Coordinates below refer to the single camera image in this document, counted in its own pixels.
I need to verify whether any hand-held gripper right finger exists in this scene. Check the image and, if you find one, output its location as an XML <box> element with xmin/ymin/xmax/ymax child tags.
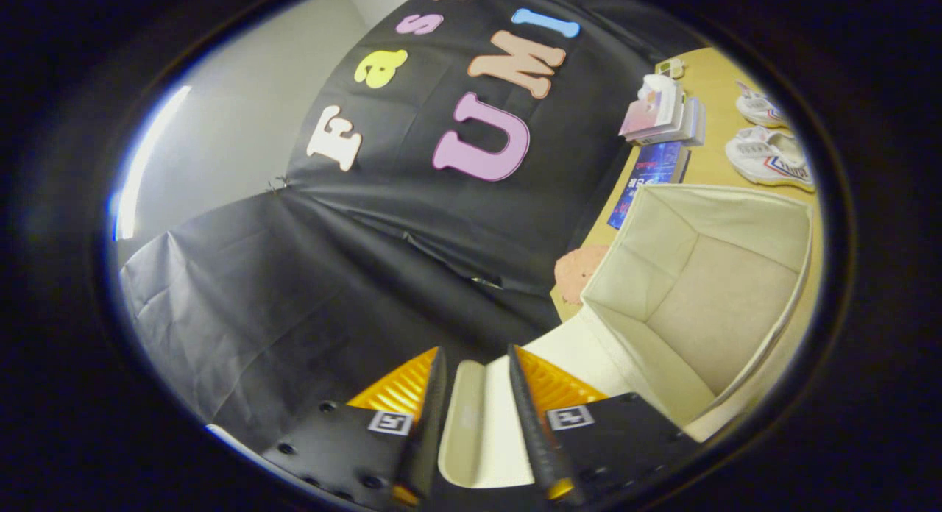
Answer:
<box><xmin>506</xmin><ymin>344</ymin><xmax>700</xmax><ymax>507</ymax></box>

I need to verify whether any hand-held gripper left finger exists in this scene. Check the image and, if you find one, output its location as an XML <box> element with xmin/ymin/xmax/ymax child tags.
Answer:
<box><xmin>261</xmin><ymin>346</ymin><xmax>448</xmax><ymax>507</ymax></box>

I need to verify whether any beige fabric storage box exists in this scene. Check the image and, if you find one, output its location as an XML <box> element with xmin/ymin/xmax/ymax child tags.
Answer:
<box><xmin>438</xmin><ymin>182</ymin><xmax>814</xmax><ymax>491</ymax></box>

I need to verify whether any peach fuzzy plush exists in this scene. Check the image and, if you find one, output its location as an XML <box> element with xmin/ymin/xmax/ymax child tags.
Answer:
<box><xmin>553</xmin><ymin>245</ymin><xmax>612</xmax><ymax>307</ymax></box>

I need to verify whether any black backdrop cloth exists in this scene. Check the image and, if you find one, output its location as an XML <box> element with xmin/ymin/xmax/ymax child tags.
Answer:
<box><xmin>120</xmin><ymin>0</ymin><xmax>711</xmax><ymax>454</ymax></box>

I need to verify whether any blue cover book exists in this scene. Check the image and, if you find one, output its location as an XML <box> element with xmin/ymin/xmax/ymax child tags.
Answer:
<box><xmin>607</xmin><ymin>141</ymin><xmax>691</xmax><ymax>230</ymax></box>

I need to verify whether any pink cover book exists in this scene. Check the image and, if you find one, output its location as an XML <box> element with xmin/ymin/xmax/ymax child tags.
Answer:
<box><xmin>618</xmin><ymin>93</ymin><xmax>681</xmax><ymax>141</ymax></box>

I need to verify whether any white book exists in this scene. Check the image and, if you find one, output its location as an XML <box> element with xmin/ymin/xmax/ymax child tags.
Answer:
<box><xmin>637</xmin><ymin>96</ymin><xmax>698</xmax><ymax>145</ymax></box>

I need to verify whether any pale blue book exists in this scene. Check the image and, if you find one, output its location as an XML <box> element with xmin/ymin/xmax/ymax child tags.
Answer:
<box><xmin>684</xmin><ymin>100</ymin><xmax>708</xmax><ymax>147</ymax></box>

